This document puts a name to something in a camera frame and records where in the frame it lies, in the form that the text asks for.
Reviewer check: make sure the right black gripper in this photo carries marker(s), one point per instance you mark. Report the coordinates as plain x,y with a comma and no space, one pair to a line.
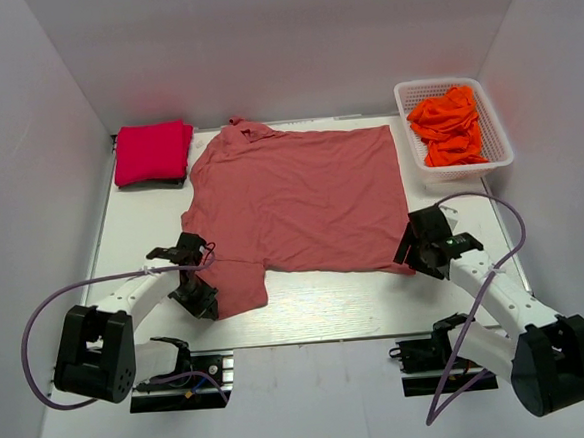
410,241

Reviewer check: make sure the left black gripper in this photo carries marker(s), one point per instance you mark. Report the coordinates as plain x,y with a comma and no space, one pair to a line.
206,306

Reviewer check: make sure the salmon pink t-shirt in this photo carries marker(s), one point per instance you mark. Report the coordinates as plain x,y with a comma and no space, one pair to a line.
292,202

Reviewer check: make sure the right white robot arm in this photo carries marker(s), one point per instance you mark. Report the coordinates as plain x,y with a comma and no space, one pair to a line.
508,332

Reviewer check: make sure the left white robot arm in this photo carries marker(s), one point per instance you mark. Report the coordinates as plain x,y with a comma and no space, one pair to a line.
98,356

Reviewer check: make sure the white plastic mesh basket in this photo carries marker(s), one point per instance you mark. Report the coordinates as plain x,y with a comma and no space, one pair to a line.
496,148

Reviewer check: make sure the orange crumpled t-shirt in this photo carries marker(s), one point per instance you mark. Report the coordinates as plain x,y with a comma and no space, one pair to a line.
449,127

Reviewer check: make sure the folded magenta t-shirt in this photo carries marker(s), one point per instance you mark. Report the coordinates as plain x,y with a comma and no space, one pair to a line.
149,153

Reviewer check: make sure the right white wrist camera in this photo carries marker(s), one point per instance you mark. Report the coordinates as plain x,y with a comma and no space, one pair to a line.
451,216

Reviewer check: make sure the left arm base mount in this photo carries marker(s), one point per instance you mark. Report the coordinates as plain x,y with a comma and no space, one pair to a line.
187,374

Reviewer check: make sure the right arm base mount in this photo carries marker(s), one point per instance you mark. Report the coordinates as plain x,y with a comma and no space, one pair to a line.
423,359

